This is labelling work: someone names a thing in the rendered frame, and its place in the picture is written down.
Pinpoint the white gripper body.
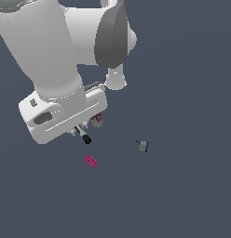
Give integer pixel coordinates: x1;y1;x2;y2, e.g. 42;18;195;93
18;84;108;145

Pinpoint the pale black-tipped gripper finger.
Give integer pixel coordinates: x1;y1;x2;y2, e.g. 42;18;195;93
70;122;92;145

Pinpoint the small grey blue-edged object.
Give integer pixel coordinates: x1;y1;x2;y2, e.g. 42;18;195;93
135;139;150;153

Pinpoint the brown patterned can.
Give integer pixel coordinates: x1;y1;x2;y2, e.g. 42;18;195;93
90;112;103;128

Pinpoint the pink toy brick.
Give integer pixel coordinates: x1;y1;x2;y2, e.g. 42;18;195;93
83;154;99;169

